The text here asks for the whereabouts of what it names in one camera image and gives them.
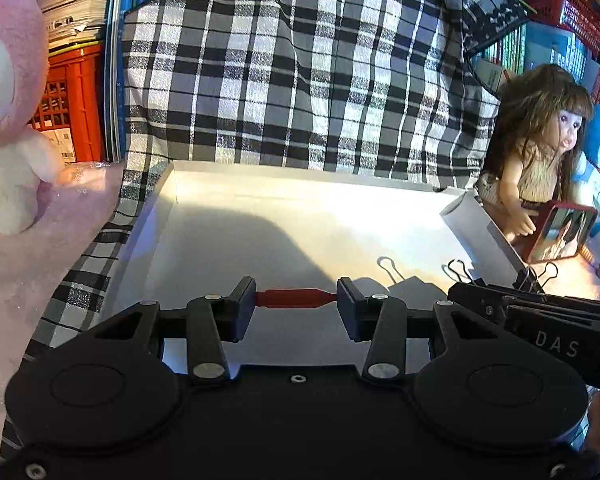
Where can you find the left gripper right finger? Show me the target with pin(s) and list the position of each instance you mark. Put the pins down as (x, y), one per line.
(379, 319)

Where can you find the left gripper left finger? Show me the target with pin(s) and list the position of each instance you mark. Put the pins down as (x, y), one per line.
(212, 320)

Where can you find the red chili pepper toy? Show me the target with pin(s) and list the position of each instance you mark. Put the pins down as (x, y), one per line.
(294, 298)

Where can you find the large black binder clip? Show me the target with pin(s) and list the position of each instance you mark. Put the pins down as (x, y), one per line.
(527, 280)

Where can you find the red cased smartphone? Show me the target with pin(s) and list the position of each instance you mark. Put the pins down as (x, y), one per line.
(561, 229)

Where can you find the white shallow cardboard box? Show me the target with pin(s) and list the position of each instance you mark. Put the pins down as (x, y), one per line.
(208, 225)

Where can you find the brown haired doll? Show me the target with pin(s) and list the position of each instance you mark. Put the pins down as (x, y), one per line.
(533, 151)

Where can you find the black white plaid cloth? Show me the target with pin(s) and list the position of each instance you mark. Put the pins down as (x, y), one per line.
(381, 88)

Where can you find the red plastic crate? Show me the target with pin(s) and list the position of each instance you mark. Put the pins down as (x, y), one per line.
(70, 112)

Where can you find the pink white bunny plush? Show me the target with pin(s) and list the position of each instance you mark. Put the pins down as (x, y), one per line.
(27, 157)

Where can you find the red plastic basket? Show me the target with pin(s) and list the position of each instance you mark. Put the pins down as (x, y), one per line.
(576, 16)

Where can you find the stack of books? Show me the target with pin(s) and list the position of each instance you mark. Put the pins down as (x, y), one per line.
(71, 22)

